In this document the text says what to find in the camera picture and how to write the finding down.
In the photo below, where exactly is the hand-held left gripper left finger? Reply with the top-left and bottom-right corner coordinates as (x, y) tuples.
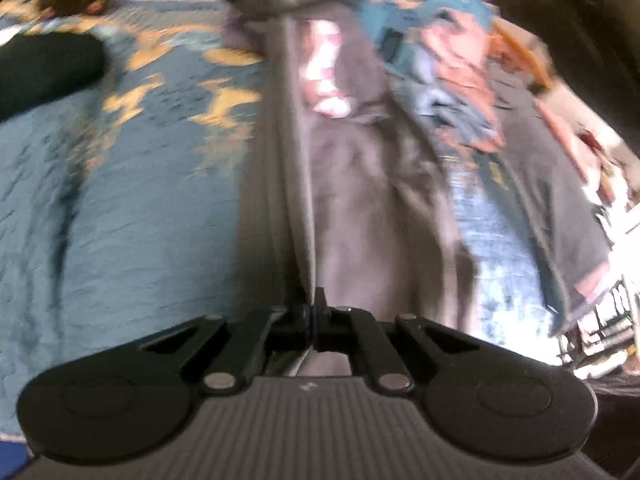
(137, 304), (316, 396)

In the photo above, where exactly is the blue floral quilt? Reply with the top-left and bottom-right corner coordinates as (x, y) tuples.
(0, 0), (566, 436)

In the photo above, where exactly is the pink and blue hoodie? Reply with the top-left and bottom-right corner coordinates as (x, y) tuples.
(395, 10), (506, 153)

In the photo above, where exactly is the blue cartoon officer pillow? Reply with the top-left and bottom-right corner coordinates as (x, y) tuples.
(357, 0), (496, 86)

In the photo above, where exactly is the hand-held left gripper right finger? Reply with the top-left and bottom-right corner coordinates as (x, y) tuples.
(314, 287), (488, 394)

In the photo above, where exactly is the black folded cloth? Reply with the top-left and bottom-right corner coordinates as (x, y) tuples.
(0, 32), (108, 123)

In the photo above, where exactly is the pink heart-print cloth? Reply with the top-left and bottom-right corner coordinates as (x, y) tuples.
(300, 20), (356, 118)

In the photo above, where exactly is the grey garment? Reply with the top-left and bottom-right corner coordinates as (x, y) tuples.
(220, 0), (481, 378)

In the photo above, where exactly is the grey duvet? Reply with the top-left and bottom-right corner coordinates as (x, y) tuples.
(440, 60), (616, 336)

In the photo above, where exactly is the pink satin cloth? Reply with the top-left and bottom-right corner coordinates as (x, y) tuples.
(535, 95), (616, 201)

